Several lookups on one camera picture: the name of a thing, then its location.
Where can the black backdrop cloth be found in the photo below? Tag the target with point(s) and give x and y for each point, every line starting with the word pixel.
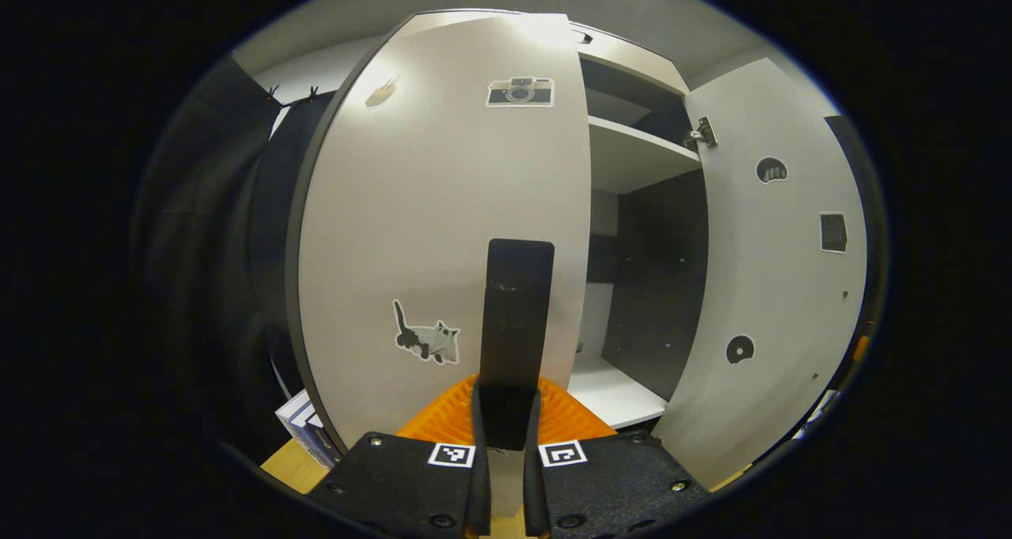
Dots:
pixel 213 246

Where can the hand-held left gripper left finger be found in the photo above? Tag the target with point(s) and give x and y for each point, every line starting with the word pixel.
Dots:
pixel 481 484

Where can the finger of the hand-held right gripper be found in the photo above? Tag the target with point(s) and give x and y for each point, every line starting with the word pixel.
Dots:
pixel 861 349

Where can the white cabinet drawer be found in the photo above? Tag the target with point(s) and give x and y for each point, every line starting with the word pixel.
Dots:
pixel 632 61

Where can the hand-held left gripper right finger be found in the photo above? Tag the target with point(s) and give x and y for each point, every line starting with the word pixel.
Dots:
pixel 534 484

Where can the metal door hinge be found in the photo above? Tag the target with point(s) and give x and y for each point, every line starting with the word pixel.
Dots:
pixel 701 134

